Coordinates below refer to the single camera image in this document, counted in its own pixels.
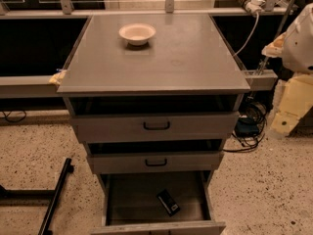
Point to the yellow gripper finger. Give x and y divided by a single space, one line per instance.
275 48

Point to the black rxbar chocolate bar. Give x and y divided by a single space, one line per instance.
168 202

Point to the grey drawer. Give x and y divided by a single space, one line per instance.
143 128
154 162
131 206

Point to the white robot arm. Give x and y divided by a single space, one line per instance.
295 48

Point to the grey drawer cabinet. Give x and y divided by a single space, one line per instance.
185 69

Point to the metal diagonal rod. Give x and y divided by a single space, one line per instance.
269 6

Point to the white power strip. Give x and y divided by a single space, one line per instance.
252 6

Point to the white bowl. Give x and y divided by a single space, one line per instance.
137 34

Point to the yellow tape piece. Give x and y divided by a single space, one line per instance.
58 77

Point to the black floor stand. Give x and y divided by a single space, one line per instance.
36 197

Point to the grey aluminium rail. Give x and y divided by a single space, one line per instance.
14 87

